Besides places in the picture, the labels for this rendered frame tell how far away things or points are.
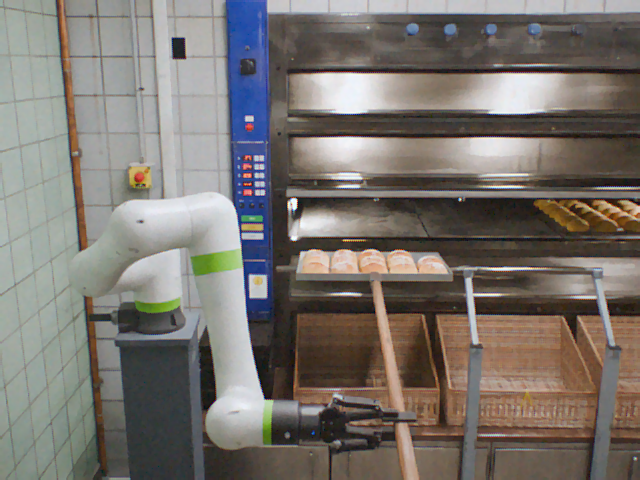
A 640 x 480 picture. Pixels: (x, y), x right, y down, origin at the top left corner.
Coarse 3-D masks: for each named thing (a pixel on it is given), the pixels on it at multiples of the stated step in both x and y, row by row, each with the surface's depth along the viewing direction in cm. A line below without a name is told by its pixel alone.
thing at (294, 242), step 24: (312, 240) 292; (336, 240) 292; (360, 240) 291; (384, 240) 291; (408, 240) 291; (432, 240) 291; (456, 240) 291; (480, 240) 291; (504, 240) 291; (528, 240) 291; (552, 240) 291; (576, 240) 291; (600, 240) 291; (624, 240) 291
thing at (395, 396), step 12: (372, 288) 223; (384, 312) 200; (384, 324) 191; (384, 336) 183; (384, 348) 176; (384, 360) 170; (396, 372) 162; (396, 384) 155; (396, 396) 150; (396, 408) 145; (396, 432) 137; (408, 432) 136; (396, 444) 134; (408, 444) 131; (408, 456) 127; (408, 468) 123
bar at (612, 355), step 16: (288, 272) 257; (464, 272) 254; (480, 272) 255; (496, 272) 255; (512, 272) 254; (528, 272) 254; (544, 272) 254; (560, 272) 254; (576, 272) 254; (592, 272) 254; (608, 320) 245; (608, 336) 241; (480, 352) 239; (608, 352) 238; (480, 368) 240; (608, 368) 239; (608, 384) 241; (608, 400) 242; (464, 416) 249; (608, 416) 244; (464, 432) 249; (608, 432) 245; (464, 448) 250; (608, 448) 247; (464, 464) 250; (592, 464) 253
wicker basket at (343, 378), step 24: (312, 336) 296; (336, 336) 296; (360, 336) 296; (408, 336) 296; (312, 360) 297; (336, 360) 296; (360, 360) 296; (408, 360) 296; (432, 360) 270; (312, 384) 290; (336, 384) 290; (360, 384) 290; (384, 384) 290; (408, 384) 290; (432, 384) 267; (360, 408) 257; (408, 408) 257; (432, 408) 257
